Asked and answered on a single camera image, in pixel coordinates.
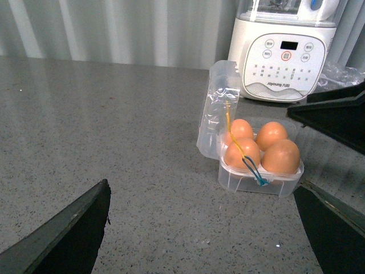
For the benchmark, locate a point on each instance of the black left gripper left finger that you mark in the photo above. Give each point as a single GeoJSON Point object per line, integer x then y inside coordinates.
{"type": "Point", "coordinates": [67, 243]}

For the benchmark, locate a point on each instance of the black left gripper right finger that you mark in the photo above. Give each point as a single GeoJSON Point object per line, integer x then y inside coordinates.
{"type": "Point", "coordinates": [338, 114]}

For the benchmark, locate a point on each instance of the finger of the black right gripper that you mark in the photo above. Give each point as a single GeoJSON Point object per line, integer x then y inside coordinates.
{"type": "Point", "coordinates": [334, 229]}

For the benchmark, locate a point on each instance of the clear plastic egg box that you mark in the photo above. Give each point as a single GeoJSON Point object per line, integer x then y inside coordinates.
{"type": "Point", "coordinates": [224, 84]}

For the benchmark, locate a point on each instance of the clear plastic bag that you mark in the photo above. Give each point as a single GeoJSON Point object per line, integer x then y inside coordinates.
{"type": "Point", "coordinates": [335, 76]}

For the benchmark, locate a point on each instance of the white Joyoung blender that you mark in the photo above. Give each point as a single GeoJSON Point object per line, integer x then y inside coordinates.
{"type": "Point", "coordinates": [280, 47]}

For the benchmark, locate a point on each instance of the blue rubber band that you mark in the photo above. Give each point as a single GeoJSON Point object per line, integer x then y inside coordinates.
{"type": "Point", "coordinates": [249, 163]}

